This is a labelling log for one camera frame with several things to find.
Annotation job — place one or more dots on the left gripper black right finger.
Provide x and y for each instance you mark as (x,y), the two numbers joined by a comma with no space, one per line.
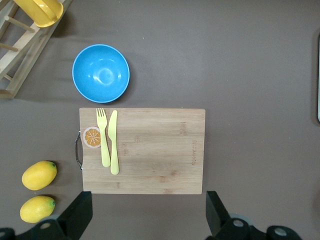
(220,220)

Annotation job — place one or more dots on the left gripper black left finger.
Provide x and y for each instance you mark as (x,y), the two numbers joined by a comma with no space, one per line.
(75,217)

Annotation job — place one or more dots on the yellow lemon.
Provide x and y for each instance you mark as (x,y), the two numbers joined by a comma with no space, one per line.
(39,175)
(37,209)

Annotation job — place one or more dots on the yellow plastic fork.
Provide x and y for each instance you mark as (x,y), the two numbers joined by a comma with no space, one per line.
(104,145)

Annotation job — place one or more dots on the orange slice coaster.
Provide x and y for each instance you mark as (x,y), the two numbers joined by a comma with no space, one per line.
(91,137)

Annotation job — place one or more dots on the yellow plastic knife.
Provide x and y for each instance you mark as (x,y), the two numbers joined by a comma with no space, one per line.
(113,140)

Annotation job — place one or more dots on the bamboo cutting board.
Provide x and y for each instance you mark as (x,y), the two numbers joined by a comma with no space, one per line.
(155,150)

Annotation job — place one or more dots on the blue bowl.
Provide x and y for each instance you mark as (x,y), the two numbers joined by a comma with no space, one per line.
(101,72)

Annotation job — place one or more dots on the wooden peg rack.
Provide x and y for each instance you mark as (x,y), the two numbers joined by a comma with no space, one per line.
(22,60)

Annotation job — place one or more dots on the cream tray with bear print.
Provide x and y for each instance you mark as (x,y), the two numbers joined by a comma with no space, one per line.
(319,75)

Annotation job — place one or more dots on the yellow mug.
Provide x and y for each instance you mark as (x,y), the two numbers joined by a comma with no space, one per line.
(40,11)

